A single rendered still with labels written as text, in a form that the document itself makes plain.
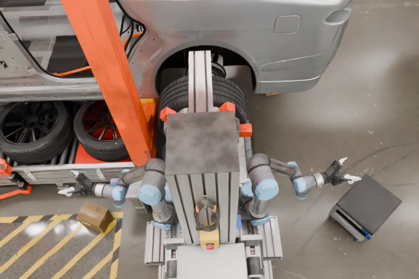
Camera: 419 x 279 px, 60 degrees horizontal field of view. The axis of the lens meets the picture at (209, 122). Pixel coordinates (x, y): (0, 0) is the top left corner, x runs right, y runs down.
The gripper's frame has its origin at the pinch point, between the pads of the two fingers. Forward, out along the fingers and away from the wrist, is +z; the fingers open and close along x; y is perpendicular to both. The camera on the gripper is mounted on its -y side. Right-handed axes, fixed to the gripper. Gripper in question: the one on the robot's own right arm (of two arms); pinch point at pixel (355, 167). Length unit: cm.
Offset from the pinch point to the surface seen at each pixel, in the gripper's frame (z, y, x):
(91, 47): -122, -69, -68
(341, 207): 21, 89, -18
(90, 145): -160, 58, -120
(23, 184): -229, 89, -123
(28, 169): -216, 69, -122
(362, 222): 30, 90, -2
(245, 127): -40, 26, -70
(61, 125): -183, 54, -148
